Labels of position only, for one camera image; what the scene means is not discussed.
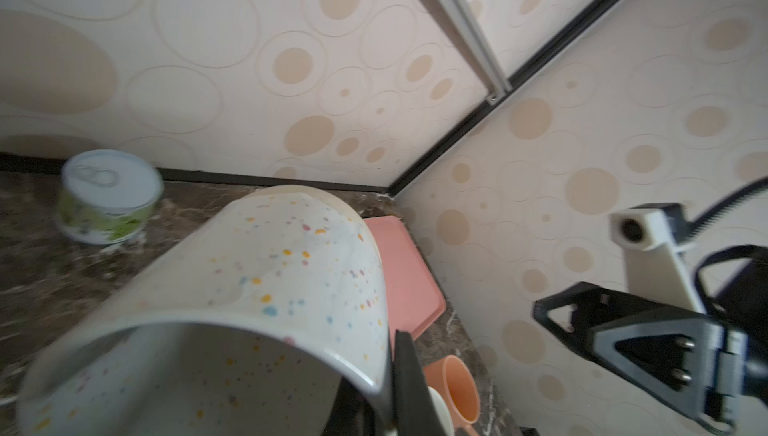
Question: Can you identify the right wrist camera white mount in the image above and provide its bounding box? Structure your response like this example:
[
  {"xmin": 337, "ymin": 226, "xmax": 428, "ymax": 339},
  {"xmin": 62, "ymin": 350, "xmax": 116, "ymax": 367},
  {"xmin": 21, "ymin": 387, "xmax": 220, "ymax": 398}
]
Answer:
[{"xmin": 608, "ymin": 202, "xmax": 705, "ymax": 313}]

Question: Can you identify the small green white can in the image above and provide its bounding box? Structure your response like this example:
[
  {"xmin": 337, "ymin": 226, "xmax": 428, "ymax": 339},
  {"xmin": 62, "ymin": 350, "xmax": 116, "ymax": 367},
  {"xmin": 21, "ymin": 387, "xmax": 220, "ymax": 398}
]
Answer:
[{"xmin": 54, "ymin": 149, "xmax": 164, "ymax": 245}]

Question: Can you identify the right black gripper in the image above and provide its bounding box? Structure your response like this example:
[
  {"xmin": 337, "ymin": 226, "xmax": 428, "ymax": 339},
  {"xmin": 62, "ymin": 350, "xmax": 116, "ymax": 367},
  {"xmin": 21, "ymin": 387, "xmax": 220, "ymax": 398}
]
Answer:
[{"xmin": 532, "ymin": 245, "xmax": 767, "ymax": 435}]

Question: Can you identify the white ceramic mug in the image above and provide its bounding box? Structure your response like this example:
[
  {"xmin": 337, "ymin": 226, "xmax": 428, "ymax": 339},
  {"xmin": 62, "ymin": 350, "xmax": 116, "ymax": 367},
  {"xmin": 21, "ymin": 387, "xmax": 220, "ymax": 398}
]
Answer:
[{"xmin": 428, "ymin": 386, "xmax": 454, "ymax": 436}]

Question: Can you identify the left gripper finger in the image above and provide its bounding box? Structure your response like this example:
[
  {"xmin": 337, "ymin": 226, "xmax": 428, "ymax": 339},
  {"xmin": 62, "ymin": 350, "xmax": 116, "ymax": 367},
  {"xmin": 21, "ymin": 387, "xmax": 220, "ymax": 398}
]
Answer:
[{"xmin": 393, "ymin": 330, "xmax": 445, "ymax": 436}]

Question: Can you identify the peach cream speckled mug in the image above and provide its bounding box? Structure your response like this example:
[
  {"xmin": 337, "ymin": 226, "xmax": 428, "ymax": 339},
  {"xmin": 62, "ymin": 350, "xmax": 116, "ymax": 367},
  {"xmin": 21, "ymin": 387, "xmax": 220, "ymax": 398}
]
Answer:
[{"xmin": 423, "ymin": 355, "xmax": 480, "ymax": 436}]

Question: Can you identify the beige round mug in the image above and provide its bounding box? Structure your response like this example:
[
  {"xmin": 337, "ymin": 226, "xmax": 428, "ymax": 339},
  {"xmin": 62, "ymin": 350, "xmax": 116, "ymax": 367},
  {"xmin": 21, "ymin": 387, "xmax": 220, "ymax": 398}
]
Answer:
[{"xmin": 16, "ymin": 185, "xmax": 394, "ymax": 435}]

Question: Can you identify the pink plastic tray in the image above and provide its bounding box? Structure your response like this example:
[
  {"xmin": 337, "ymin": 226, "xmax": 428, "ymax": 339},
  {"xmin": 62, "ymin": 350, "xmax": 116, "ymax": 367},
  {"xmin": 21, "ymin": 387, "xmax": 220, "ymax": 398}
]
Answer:
[{"xmin": 364, "ymin": 216, "xmax": 446, "ymax": 346}]

